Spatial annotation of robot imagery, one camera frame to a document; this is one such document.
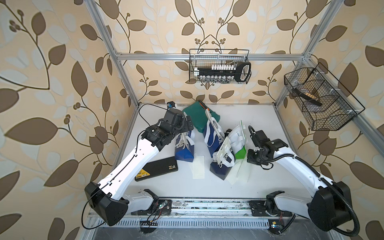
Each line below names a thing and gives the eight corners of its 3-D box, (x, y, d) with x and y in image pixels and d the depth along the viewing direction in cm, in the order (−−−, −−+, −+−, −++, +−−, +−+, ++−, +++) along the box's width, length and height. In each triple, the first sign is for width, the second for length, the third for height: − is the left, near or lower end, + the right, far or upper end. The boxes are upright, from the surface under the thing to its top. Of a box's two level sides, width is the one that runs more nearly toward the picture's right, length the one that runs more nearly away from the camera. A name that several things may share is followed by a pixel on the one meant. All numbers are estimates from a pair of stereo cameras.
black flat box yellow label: (137, 182, 85) (135, 180, 83) (136, 167, 91) (135, 165, 88) (178, 170, 90) (178, 168, 87) (176, 157, 95) (175, 155, 92)
